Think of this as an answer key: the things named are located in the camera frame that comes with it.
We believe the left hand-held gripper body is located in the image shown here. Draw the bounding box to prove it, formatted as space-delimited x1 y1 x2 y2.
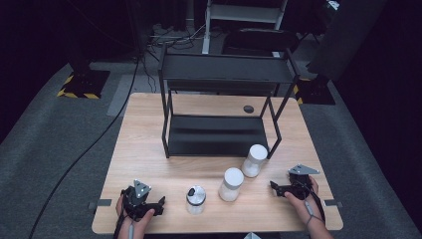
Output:
120 179 154 221

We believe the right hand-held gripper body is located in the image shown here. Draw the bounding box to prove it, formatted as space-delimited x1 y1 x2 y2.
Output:
288 163 320 201

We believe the white lidded jar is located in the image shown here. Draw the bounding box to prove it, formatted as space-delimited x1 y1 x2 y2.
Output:
218 167 245 202
241 143 269 178

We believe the black two-tier metal rack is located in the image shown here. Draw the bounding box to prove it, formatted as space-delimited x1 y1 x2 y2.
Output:
157 44 302 159

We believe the person's right hand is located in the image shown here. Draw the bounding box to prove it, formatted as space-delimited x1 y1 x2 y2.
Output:
284 177 323 224

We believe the person's left hand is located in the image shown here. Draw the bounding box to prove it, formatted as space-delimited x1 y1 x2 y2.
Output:
114 193 156 235

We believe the black striped stand base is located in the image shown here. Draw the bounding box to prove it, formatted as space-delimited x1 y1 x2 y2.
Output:
293 78 336 106
57 69 111 100

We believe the black chair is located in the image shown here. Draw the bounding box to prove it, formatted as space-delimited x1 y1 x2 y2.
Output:
221 28 300 56

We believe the large dark grey panel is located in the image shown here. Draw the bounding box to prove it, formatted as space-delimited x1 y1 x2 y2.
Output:
307 0 388 83

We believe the grey right wrist strap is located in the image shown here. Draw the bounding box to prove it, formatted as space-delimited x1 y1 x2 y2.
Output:
304 199 324 227

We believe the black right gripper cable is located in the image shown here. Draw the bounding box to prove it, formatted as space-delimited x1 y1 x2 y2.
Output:
303 181 326 224

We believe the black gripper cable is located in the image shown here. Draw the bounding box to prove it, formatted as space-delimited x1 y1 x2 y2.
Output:
113 190 129 239
303 181 326 224

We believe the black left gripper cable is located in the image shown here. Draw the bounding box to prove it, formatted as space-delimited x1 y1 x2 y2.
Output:
113 190 129 239

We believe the grey table edge bracket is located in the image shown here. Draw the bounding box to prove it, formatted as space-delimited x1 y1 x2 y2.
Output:
323 198 343 209
88 198 112 210

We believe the long black floor cable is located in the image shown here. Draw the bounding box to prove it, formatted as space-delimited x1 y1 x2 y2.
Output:
29 54 142 239

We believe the bundle of floor cables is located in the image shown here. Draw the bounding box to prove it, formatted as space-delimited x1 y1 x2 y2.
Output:
145 23 207 52

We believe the white metal frame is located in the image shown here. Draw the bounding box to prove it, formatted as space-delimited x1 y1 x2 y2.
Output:
201 0 289 55

